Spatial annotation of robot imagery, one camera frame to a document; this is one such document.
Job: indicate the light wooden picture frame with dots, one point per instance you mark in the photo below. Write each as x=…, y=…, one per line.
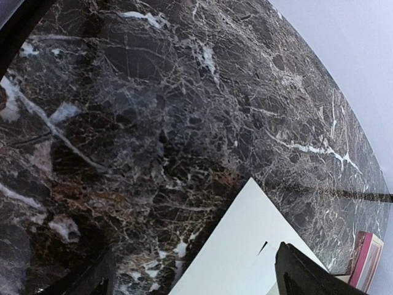
x=367, y=255

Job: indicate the left black corner post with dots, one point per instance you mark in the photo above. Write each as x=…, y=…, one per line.
x=18, y=19

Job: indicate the clear acrylic sheet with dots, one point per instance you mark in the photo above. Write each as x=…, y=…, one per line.
x=329, y=211

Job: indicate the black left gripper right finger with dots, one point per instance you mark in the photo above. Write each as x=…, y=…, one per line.
x=297, y=274

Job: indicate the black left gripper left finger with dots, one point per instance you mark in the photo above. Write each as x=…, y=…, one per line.
x=95, y=275

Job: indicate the white photo mat board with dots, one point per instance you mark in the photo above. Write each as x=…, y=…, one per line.
x=239, y=255

